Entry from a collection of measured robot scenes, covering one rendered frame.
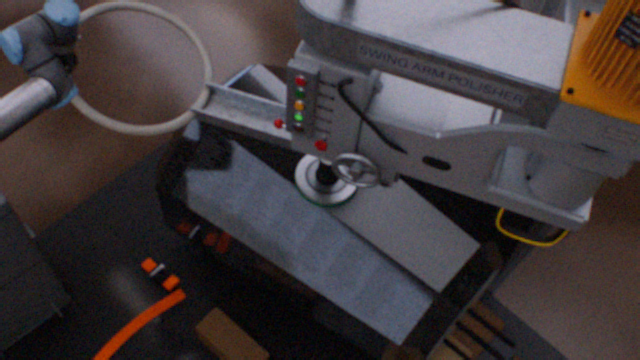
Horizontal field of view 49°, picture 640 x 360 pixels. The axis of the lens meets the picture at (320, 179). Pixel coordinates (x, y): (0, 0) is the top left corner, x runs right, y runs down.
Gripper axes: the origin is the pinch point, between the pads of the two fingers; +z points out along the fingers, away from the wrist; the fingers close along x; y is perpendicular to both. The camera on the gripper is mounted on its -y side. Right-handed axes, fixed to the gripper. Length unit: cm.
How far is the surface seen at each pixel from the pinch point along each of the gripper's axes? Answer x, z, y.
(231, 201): 58, 24, 34
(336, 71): 63, -66, 35
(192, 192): 46, 33, 26
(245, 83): 65, 15, -10
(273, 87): 75, 12, -7
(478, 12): 90, -90, 31
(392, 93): 83, -56, 34
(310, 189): 78, -2, 39
